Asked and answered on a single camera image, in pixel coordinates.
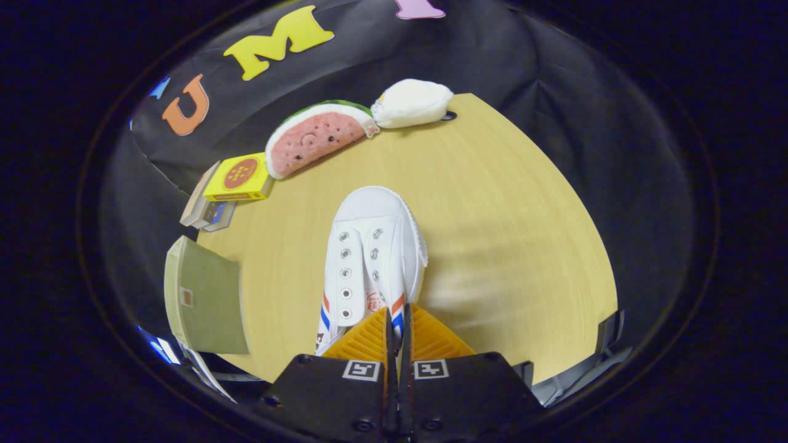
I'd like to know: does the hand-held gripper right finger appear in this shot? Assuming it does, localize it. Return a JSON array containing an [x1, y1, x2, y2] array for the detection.
[[399, 303, 545, 441]]

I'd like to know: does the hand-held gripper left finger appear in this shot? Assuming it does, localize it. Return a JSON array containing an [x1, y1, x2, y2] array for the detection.
[[252, 308, 398, 441]]

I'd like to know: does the white canvas shoe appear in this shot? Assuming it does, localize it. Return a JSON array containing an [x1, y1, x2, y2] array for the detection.
[[315, 186, 429, 358]]

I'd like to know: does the blue book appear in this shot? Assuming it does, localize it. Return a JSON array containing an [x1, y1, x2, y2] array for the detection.
[[203, 201, 238, 233]]

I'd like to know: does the grey book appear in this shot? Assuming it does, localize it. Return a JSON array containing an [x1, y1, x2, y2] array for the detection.
[[193, 200, 223, 231]]

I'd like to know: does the tan paperback book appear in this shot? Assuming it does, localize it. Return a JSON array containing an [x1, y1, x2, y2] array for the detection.
[[179, 161, 222, 228]]

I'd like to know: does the yellow book with red circle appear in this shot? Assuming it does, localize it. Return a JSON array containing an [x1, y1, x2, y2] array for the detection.
[[203, 152, 275, 203]]

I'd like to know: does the watermelon slice plush toy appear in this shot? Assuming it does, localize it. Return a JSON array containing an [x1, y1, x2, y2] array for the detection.
[[265, 100, 380, 181]]

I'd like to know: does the white plush toy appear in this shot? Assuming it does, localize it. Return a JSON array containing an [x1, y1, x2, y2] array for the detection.
[[371, 78, 457, 130]]

